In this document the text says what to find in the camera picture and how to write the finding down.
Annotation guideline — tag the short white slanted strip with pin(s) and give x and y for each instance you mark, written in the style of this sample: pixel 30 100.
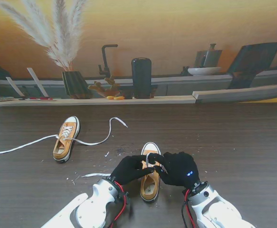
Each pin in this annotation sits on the short white slanted strip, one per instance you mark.
pixel 14 86

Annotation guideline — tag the dark ribbed vase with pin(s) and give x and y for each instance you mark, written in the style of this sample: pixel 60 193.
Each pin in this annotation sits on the dark ribbed vase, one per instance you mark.
pixel 75 84

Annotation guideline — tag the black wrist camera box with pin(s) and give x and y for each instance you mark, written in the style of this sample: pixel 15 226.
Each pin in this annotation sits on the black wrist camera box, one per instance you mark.
pixel 126 198

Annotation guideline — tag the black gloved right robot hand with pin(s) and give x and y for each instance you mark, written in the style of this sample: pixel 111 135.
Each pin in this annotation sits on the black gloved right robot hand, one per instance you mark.
pixel 178 169

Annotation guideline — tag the small yellow lemon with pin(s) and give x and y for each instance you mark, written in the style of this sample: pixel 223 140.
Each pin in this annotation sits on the small yellow lemon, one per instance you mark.
pixel 109 97
pixel 119 97

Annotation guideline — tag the dark tilted panel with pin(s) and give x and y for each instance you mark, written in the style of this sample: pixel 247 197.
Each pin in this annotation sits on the dark tilted panel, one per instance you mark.
pixel 254 57

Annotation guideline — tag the tall black cylindrical container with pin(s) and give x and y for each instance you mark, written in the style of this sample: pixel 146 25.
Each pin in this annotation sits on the tall black cylindrical container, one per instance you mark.
pixel 141 78

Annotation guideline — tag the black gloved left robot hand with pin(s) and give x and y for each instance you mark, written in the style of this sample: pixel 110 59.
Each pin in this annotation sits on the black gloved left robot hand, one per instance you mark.
pixel 126 171

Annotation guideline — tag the black kitchen faucet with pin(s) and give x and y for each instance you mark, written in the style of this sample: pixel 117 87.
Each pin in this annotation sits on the black kitchen faucet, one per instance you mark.
pixel 104 61

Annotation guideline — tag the grey metal pitcher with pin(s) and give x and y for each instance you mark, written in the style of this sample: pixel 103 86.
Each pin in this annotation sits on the grey metal pitcher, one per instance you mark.
pixel 212 58

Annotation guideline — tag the grey wooden plank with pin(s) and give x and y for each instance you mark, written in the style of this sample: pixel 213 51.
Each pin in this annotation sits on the grey wooden plank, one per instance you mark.
pixel 235 93

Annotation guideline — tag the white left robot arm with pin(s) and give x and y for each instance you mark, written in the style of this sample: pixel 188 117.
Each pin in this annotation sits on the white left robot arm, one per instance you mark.
pixel 93 209

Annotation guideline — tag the pale pampas grass plumes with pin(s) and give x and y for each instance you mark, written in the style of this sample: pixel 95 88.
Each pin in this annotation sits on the pale pampas grass plumes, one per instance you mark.
pixel 62 47

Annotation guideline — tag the long white slanted strip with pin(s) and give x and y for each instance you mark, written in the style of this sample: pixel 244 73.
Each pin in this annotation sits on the long white slanted strip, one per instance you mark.
pixel 37 82

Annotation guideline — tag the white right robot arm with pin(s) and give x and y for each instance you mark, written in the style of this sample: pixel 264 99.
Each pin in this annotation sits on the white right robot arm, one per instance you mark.
pixel 214 209

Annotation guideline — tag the white shallow bowl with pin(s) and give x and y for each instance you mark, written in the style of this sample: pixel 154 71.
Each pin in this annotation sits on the white shallow bowl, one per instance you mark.
pixel 203 71

